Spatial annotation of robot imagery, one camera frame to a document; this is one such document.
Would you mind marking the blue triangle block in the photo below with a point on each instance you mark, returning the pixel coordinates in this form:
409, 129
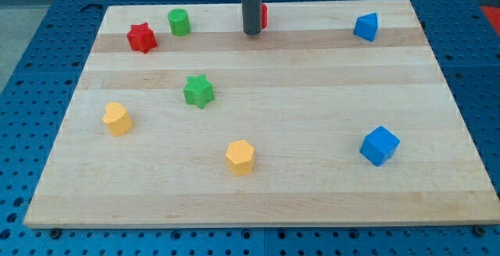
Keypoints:
366, 26

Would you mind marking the red block behind rod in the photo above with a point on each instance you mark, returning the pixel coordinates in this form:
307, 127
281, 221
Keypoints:
264, 16

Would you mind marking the red star block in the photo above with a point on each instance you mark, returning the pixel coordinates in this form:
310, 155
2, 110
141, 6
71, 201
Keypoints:
141, 38

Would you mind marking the green star block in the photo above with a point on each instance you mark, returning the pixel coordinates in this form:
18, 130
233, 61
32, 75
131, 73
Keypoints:
198, 91

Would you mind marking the blue cube block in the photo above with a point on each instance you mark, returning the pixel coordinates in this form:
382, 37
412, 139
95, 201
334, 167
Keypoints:
379, 146

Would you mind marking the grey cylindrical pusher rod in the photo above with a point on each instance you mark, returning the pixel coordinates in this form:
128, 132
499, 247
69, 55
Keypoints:
251, 17

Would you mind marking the yellow heart block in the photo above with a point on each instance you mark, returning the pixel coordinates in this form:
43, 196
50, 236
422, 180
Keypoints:
117, 119

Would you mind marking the light wooden board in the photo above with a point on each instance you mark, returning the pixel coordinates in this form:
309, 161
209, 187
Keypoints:
304, 93

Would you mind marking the yellow hexagon block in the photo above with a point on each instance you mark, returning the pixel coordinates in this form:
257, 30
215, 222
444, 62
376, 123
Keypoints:
240, 157

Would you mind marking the green cylinder block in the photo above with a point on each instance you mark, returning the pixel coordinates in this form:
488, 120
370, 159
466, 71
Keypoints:
179, 22

